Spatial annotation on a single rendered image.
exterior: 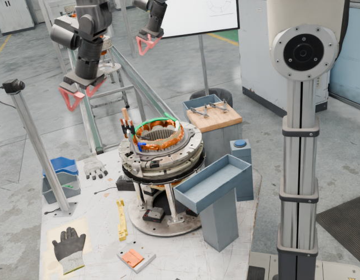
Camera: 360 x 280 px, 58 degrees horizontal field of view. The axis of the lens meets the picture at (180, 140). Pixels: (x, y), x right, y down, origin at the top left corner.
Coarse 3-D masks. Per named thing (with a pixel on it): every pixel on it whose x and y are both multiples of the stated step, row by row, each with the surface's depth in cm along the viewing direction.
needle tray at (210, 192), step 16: (224, 160) 114; (240, 160) 110; (192, 176) 107; (208, 176) 112; (224, 176) 111; (240, 176) 105; (176, 192) 102; (192, 192) 106; (208, 192) 105; (224, 192) 103; (192, 208) 98; (208, 208) 106; (224, 208) 108; (208, 224) 111; (224, 224) 111; (208, 240) 116; (224, 240) 114
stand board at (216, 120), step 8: (208, 112) 146; (216, 112) 145; (232, 112) 142; (192, 120) 143; (200, 120) 141; (208, 120) 139; (216, 120) 138; (224, 120) 137; (232, 120) 137; (240, 120) 138; (200, 128) 134; (208, 128) 135; (216, 128) 136
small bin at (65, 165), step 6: (54, 162) 176; (60, 162) 177; (66, 162) 178; (72, 162) 180; (42, 168) 168; (54, 168) 177; (60, 168) 178; (66, 168) 178; (72, 168) 177; (72, 174) 169
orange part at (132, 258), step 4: (132, 248) 119; (128, 252) 118; (132, 252) 117; (136, 252) 117; (124, 256) 116; (128, 256) 116; (132, 256) 115; (136, 256) 115; (140, 256) 115; (124, 260) 115; (128, 260) 114; (132, 260) 114; (136, 260) 114; (140, 260) 113; (132, 264) 112; (136, 264) 112
